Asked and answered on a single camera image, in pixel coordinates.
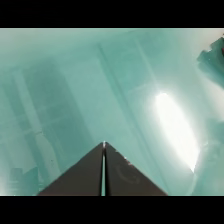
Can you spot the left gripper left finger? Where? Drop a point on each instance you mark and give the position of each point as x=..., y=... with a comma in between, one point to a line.
x=81, y=178

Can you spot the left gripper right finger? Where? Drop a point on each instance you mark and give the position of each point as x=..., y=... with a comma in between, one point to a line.
x=130, y=176

